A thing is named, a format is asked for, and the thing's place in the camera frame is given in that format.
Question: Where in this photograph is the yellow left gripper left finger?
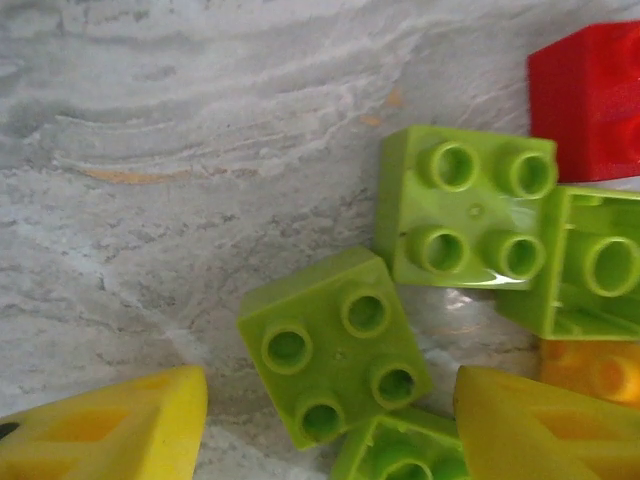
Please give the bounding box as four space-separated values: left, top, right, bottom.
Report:
0 364 209 480

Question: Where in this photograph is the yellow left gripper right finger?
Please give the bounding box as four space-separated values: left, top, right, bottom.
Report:
453 364 640 480

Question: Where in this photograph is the orange lego brick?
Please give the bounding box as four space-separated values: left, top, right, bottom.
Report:
538 338 640 407

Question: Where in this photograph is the long green lego brick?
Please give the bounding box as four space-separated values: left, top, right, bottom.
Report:
328 408 471 480

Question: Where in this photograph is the red lego brick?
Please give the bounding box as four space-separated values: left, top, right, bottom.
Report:
526 19 640 184

